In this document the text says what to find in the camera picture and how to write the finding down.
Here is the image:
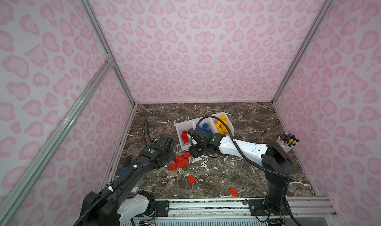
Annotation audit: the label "white three-compartment plastic bin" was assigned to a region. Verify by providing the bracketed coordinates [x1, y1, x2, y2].
[175, 111, 235, 151]

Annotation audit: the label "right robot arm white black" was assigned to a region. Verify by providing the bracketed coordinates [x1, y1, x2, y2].
[188, 116, 296, 215]

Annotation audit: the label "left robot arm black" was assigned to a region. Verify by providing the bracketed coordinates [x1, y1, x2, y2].
[74, 120, 176, 226]

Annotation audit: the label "blue lego bricks in bin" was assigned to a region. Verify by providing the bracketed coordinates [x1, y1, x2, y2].
[198, 123, 213, 136]

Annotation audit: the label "red lego bricks in bin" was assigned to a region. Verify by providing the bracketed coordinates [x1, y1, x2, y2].
[181, 131, 190, 144]

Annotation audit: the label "red lego brick pile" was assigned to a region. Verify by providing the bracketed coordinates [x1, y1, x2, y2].
[169, 152, 190, 171]

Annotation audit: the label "yellow lego bricks in bin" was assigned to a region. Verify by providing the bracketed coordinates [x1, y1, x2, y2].
[215, 116, 229, 134]

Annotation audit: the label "stray red lego brick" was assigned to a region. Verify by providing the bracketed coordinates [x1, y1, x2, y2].
[187, 175, 196, 184]

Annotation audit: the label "clear pack of markers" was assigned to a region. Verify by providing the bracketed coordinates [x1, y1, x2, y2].
[120, 163, 133, 176]

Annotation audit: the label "pink cup of markers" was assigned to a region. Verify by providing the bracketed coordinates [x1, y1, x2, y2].
[276, 133, 300, 153]

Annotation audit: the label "red lego brick near rail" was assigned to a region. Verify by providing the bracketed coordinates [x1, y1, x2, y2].
[229, 187, 238, 197]

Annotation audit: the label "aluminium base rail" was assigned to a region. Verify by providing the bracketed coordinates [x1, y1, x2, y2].
[80, 197, 340, 226]

